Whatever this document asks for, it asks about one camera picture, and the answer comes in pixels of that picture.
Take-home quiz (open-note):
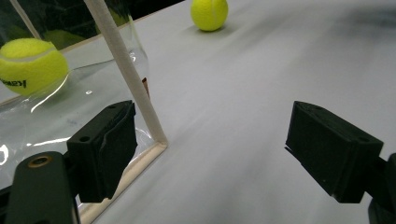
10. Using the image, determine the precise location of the yellow tennis ball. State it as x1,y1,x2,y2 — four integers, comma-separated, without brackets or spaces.
0,37,70,97
190,0,230,33

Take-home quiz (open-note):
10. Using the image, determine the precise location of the clear wooden-framed box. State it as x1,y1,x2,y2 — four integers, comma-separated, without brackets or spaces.
0,0,169,224

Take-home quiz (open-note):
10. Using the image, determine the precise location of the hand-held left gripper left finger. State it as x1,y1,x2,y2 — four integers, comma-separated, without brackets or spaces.
66,99,138,203

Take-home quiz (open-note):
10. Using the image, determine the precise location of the brown bag tag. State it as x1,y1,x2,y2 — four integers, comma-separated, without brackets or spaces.
141,77,151,98

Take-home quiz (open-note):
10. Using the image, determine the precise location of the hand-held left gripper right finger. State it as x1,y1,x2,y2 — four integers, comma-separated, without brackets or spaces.
284,100,385,204

